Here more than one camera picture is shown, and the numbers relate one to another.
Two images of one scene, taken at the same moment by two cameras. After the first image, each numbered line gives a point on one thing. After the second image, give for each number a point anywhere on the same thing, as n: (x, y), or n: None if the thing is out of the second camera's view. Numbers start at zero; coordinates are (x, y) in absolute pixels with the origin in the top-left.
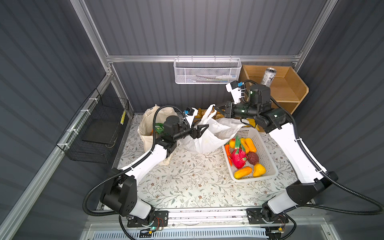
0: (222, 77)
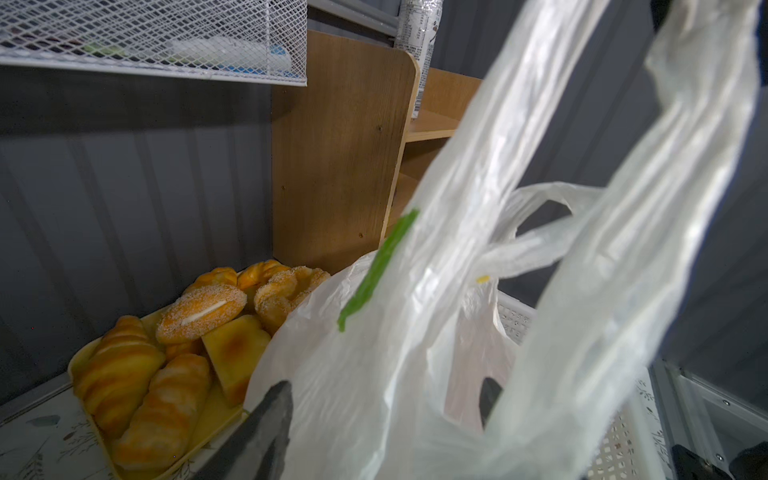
0: (213, 55)
